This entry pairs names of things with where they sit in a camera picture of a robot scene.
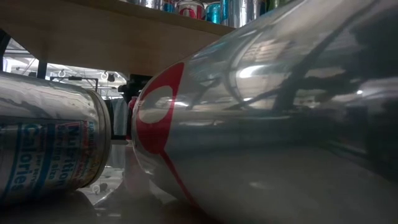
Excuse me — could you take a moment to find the grey-green hanging cloth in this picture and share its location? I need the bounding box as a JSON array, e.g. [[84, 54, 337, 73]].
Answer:
[[111, 98, 129, 137]]

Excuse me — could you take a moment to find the silver Diet Coke can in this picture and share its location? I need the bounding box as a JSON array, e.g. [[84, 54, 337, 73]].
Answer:
[[130, 0, 398, 224], [175, 0, 206, 19]]

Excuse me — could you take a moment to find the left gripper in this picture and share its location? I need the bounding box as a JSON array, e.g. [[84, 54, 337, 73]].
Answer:
[[117, 73, 154, 105]]

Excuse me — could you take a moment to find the slim blue silver energy can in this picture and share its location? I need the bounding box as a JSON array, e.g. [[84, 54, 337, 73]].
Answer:
[[136, 0, 177, 13], [221, 0, 261, 29], [0, 70, 112, 206], [205, 1, 222, 24]]

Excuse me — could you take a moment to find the green soda can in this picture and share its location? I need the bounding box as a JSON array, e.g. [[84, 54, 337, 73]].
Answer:
[[266, 0, 293, 12]]

